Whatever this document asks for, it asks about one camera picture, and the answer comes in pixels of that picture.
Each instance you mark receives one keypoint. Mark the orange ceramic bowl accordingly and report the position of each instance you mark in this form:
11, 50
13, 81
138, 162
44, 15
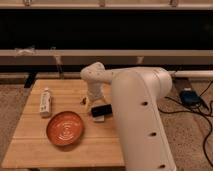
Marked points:
65, 128

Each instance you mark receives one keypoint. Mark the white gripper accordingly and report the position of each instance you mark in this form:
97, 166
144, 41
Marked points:
94, 93

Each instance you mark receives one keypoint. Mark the white plastic bottle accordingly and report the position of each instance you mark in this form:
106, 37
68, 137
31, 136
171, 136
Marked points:
45, 103

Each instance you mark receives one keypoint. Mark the black rectangular block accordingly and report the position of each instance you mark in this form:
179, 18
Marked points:
101, 110

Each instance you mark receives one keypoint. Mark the blue power adapter box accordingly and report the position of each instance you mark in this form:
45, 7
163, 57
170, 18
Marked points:
189, 97

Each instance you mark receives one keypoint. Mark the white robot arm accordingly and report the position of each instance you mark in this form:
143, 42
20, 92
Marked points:
134, 95

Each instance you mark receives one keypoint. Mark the black table leg bracket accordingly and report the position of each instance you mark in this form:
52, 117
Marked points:
30, 80

